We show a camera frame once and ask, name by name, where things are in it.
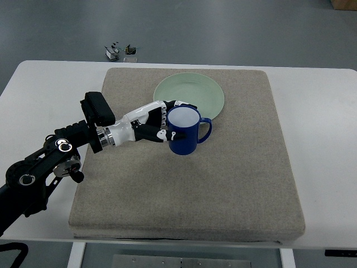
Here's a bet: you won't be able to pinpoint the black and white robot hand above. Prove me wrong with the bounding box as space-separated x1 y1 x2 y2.
97 100 195 147

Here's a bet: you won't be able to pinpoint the light green plate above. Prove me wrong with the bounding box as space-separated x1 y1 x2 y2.
153 72 225 119

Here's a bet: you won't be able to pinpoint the blue mug white inside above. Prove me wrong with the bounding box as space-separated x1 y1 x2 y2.
167 105 213 155

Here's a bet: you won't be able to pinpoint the small parts on floor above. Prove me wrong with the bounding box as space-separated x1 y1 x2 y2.
105 42 138 63

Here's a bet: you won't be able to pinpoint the beige fabric cushion mat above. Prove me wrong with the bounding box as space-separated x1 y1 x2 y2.
69 69 305 242

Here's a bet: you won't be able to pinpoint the cardboard box corner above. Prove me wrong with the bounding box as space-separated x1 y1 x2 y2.
330 0 357 11

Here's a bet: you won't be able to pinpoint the metal base plate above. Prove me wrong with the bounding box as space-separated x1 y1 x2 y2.
111 255 252 268

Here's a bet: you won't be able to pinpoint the black cable loop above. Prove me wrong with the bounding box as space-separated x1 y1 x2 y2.
0 242 29 268

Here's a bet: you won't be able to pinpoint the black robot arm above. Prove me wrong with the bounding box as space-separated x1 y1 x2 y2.
1 92 115 233

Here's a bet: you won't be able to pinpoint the black table control panel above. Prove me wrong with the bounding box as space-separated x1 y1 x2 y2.
325 250 357 257

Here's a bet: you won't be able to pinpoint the white table leg frame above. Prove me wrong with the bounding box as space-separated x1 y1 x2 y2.
67 242 86 268

